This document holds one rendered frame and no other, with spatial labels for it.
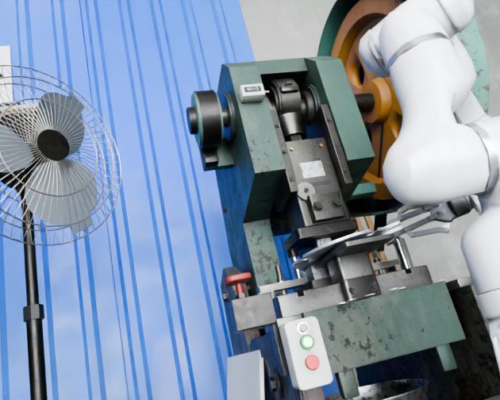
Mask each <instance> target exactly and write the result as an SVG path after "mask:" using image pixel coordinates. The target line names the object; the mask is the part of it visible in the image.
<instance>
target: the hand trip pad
mask: <svg viewBox="0 0 500 400"><path fill-rule="evenodd" d="M250 279H251V273H250V272H245V273H240V274H236V275H230V276H228V277H226V279H225V281H224V283H225V286H226V287H230V286H236V289H237V295H238V294H243V293H244V290H243V287H242V284H243V283H247V282H248V281H249V280H250Z"/></svg>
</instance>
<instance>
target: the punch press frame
mask: <svg viewBox="0 0 500 400"><path fill-rule="evenodd" d="M273 79H293V80H294V81H295V82H296V83H297V84H298V88H299V92H302V91H308V92H309V93H310V95H311V97H312V99H313V106H314V115H315V113H316V112H317V110H318V108H319V106H320V105H323V104H328V107H329V111H330V113H331V116H332V119H333V123H334V125H335V128H336V131H337V135H338V138H339V141H340V145H341V147H342V150H343V153H344V157H345V159H346V162H347V165H348V169H349V172H350V175H351V177H352V181H353V183H352V184H351V185H350V186H349V187H348V188H347V189H346V190H345V191H344V192H343V197H344V201H345V204H347V202H348V200H349V199H350V197H351V196H352V194H353V192H354V191H355V189H356V188H357V186H358V184H359V183H360V181H361V179H362V178H363V176H364V174H365V173H366V171H367V169H368V168H369V167H370V165H371V163H372V161H373V160H374V158H375V153H374V150H373V148H372V146H371V142H370V139H369V136H368V134H367V130H366V128H365V125H364V123H363V119H362V117H361V114H360V110H359V107H358V106H357V103H356V99H355V96H354V94H353V91H352V88H351V85H350V82H349V80H348V76H347V74H346V71H345V69H344V65H343V62H342V60H341V59H339V58H336V57H332V56H315V57H305V58H293V59H283V60H262V61H252V62H241V63H223V64H222V65H221V73H220V78H219V83H218V88H217V96H218V97H219V100H220V103H221V107H225V108H226V110H227V114H228V127H227V128H224V135H223V137H226V139H227V140H229V146H230V150H231V153H232V157H233V163H234V165H233V167H232V168H226V169H220V170H215V173H216V178H217V186H218V191H219V195H220V200H221V208H222V213H223V218H224V223H225V231H226V236H227V240H228V245H229V253H230V256H231V260H232V263H233V267H235V266H236V267H237V268H238V270H239V271H240V273H245V272H250V273H251V279H250V280H249V281H248V282H247V283H245V284H246V287H247V290H248V295H249V296H253V295H257V290H256V289H257V288H258V287H261V286H265V285H269V284H273V283H277V280H276V279H277V274H276V270H275V266H276V265H280V262H279V257H278V253H277V250H276V246H275V241H274V237H273V235H274V234H279V233H287V232H292V231H291V228H290V222H289V219H288V216H287V211H286V210H284V211H283V212H278V213H277V210H276V207H275V200H276V197H277V194H278V192H279V188H280V185H281V182H282V180H283V176H284V174H285V171H286V166H285V163H284V160H283V155H282V152H281V148H280V146H279V141H278V137H277V134H276V131H275V126H274V123H273V120H272V116H271V111H270V109H269V105H268V102H267V97H266V94H265V95H264V98H263V101H262V102H246V103H241V101H240V95H239V90H240V86H241V85H249V84H259V83H262V84H263V89H264V90H267V85H268V84H269V82H270V81H271V80H273ZM300 314H301V315H302V318H305V317H316V319H317V320H318V324H319V326H320V330H321V335H322V338H323V341H324V345H325V350H326V353H327V356H328V359H329V365H330V368H331V371H332V374H334V373H335V376H336V379H337V384H338V387H339V391H340V396H341V397H342V399H350V398H355V397H358V396H360V391H359V388H358V385H357V382H356V377H355V374H354V371H353V368H356V367H361V366H364V365H368V364H371V363H376V362H379V361H383V360H388V359H391V358H394V357H398V356H403V355H406V354H410V353H413V352H418V351H421V350H425V349H428V348H431V349H432V352H433V356H434V359H435V361H436V363H437V367H438V370H439V371H441V372H446V371H451V370H455V369H457V365H456V361H455V358H454V355H453V354H452V350H451V347H450V344H449V343H452V342H455V341H458V340H463V339H466V337H465V335H464V332H463V329H462V326H461V324H460V320H459V318H458V316H457V313H456V310H455V307H454V305H453V303H452V299H451V296H450V294H449V292H448V288H447V286H446V283H445V281H443V282H438V283H432V284H429V285H425V286H421V287H415V288H411V289H407V290H400V291H397V292H393V293H389V294H383V295H379V296H375V297H371V298H365V299H361V300H357V301H354V302H347V303H344V304H340V305H336V306H330V307H325V308H322V309H318V310H311V311H308V312H304V313H300Z"/></svg>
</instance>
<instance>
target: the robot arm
mask: <svg viewBox="0 0 500 400"><path fill-rule="evenodd" d="M474 13H475V7H474V0H407V1H406V2H404V3H402V4H401V5H400V6H399V7H398V8H396V9H395V10H394V11H392V12H390V13H389V14H388V16H387V17H385V18H384V19H383V20H382V21H380V23H378V24H377V25H376V26H375V27H374V28H373V29H369V30H368V32H367V33H366V34H365V35H364V36H363V37H362V38H361V39H360V46H359V54H360V58H361V60H362V62H363V65H364V66H365V68H366V69H367V70H368V71H369V72H370V73H372V74H373V75H374V76H375V77H379V78H384V79H385V78H387V77H390V81H391V84H392V86H393V88H394V92H395V94H396V97H397V100H398V103H399V105H400V107H401V110H402V128H401V131H400V133H399V136H398V139H397V140H396V141H395V142H394V144H393V145H392V146H391V148H390V149H389V151H388V152H387V156H386V159H385V161H384V164H383V181H384V183H385V184H386V186H387V188H388V190H389V192H390V193H391V194H392V195H393V196H394V198H395V199H396V200H398V201H399V202H400V203H402V204H403V205H404V206H402V207H401V208H399V209H398V216H397V217H396V218H394V219H392V220H389V221H388V222H387V226H385V227H387V228H390V229H392V228H395V227H397V226H399V227H397V228H395V229H392V230H391V231H388V232H386V233H383V234H381V235H385V234H390V233H394V235H395V237H398V236H401V235H402V234H407V235H408V236H409V237H411V238H414V237H421V236H425V235H430V234H434V233H449V232H450V231H449V226H450V223H451V222H453V220H455V219H456V218H458V217H461V216H463V215H465V214H467V213H470V212H471V210H472V209H475V211H476V212H477V213H478V212H479V218H478V219H477V220H475V221H474V222H473V223H472V224H471V225H470V226H469V227H468V228H467V230H466V231H465V232H464V233H463V236H462V241H461V245H460V247H461V250H462V253H463V257H464V259H465V261H466V264H467V268H468V270H469V272H470V275H471V278H472V281H473V283H474V286H475V289H476V292H477V294H480V293H484V292H487V293H485V294H480V295H476V298H477V300H478V303H479V306H480V309H481V310H482V313H483V316H484V319H485V320H488V322H489V328H490V338H491V342H492V344H493V348H494V354H495V357H496V360H497V364H498V369H499V372H500V116H498V117H490V116H489V115H487V114H485V113H484V111H483V109H482V107H481V106H480V104H479V103H478V101H477V99H476V98H475V96H474V95H473V93H472V92H471V88H472V87H473V86H474V85H475V80H476V77H477V74H476V72H475V68H474V65H473V62H472V59H471V57H470V56H469V55H468V53H467V50H466V49H465V47H464V46H463V45H462V43H461V42H460V40H459V38H458V37H457V36H456V34H457V33H462V31H463V30H464V29H465V28H466V27H467V26H469V25H470V24H471V21H472V18H473V16H474ZM456 122H457V123H458V124H457V123H456ZM415 205H426V206H423V207H421V208H419V209H416V210H413V211H411V212H409V213H405V212H406V211H407V210H409V209H411V208H412V207H414V206H415ZM427 212H430V215H429V216H428V217H425V218H423V219H421V220H420V221H417V222H415V223H413V224H411V225H408V226H406V227H405V228H404V227H402V226H400V225H401V224H402V223H401V222H403V221H405V220H407V219H410V218H412V217H416V216H418V215H420V214H423V213H427ZM404 213H405V214H404ZM432 221H440V222H444V223H445V224H443V225H441V226H440V227H436V228H431V229H424V230H420V231H416V232H411V231H412V230H415V229H417V228H419V227H421V226H423V225H426V224H428V223H430V222H432ZM381 235H380V236H381ZM498 289H499V290H498ZM488 291H490V292H488Z"/></svg>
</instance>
